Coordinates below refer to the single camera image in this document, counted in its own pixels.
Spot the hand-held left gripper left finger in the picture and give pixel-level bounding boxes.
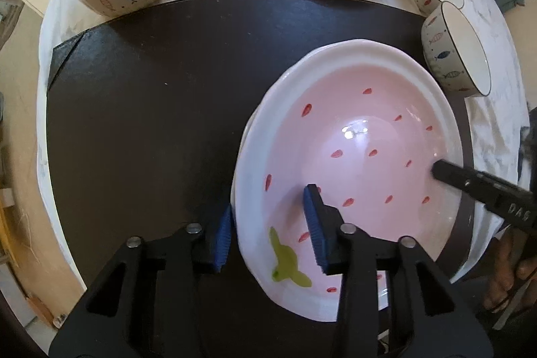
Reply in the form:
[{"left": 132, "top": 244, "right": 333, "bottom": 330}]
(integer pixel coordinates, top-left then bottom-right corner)
[{"left": 48, "top": 205, "right": 235, "bottom": 358}]

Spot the pink strawberry-pattern plate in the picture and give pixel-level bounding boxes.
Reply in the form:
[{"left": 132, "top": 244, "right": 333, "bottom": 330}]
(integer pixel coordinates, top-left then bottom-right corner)
[
  {"left": 230, "top": 112, "right": 252, "bottom": 224},
  {"left": 233, "top": 39, "right": 466, "bottom": 323}
]

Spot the person's right hand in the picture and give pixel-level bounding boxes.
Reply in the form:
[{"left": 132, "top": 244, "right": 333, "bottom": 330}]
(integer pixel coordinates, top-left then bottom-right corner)
[{"left": 482, "top": 233, "right": 537, "bottom": 312}]

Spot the black board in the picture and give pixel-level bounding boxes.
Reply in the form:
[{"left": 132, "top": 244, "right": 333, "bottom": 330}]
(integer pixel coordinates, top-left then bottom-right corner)
[{"left": 45, "top": 0, "right": 477, "bottom": 358}]

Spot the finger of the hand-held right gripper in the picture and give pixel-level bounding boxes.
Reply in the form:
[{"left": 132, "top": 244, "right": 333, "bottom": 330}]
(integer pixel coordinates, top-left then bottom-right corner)
[{"left": 432, "top": 159, "right": 537, "bottom": 234}]

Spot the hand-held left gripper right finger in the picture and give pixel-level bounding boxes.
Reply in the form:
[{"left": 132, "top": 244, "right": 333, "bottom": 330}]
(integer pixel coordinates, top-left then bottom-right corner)
[{"left": 303, "top": 184, "right": 493, "bottom": 358}]

